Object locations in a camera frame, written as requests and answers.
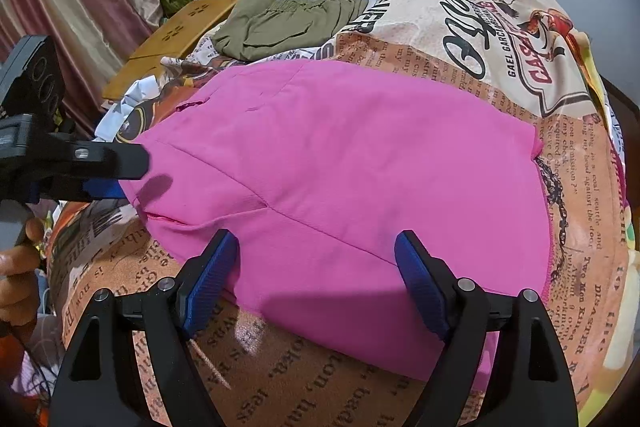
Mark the yellow striped plush blanket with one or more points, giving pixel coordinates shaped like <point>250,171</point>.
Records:
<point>612,344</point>

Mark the olive green folded pants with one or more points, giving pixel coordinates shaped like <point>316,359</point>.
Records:
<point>256,29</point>

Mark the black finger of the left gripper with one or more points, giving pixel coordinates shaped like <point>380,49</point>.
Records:
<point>77,190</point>
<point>97,160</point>

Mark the wooden headboard with cutouts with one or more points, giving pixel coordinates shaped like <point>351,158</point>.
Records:
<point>175,38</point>

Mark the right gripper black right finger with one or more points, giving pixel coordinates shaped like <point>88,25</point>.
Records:
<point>529,383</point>

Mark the newspaper print bed blanket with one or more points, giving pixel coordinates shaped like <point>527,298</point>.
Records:
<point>513,55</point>

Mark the person's left hand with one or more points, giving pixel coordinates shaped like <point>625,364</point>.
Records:
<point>19,295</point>

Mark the pink pants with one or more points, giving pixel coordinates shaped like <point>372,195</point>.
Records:
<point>316,167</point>

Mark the white patterned bedsheet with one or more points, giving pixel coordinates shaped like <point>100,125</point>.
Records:
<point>141,90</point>

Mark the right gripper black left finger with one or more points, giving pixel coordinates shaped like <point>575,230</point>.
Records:
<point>99,382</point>

